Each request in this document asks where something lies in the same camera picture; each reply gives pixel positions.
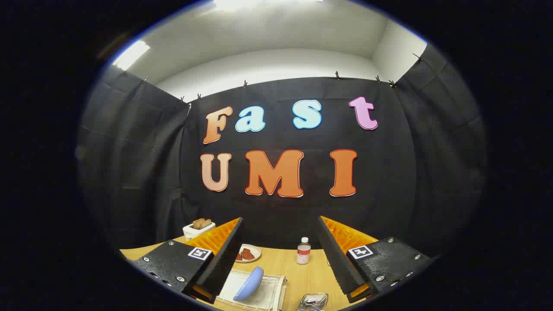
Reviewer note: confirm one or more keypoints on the cream oval plate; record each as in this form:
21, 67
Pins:
255, 250

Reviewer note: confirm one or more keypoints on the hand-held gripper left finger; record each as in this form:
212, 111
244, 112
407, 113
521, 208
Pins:
224, 259

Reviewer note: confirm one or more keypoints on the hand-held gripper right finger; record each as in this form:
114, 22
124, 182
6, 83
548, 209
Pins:
339, 263

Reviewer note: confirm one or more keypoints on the blue plate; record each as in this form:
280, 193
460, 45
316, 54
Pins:
249, 286

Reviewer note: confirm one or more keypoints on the clear bottle with red label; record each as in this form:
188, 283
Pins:
303, 252

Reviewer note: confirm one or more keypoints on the brown toast slice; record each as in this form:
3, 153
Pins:
208, 223
198, 223

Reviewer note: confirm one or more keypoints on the white toaster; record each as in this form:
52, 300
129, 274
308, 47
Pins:
192, 233

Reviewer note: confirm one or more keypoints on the ceiling light panel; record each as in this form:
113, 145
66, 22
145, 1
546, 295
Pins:
131, 55

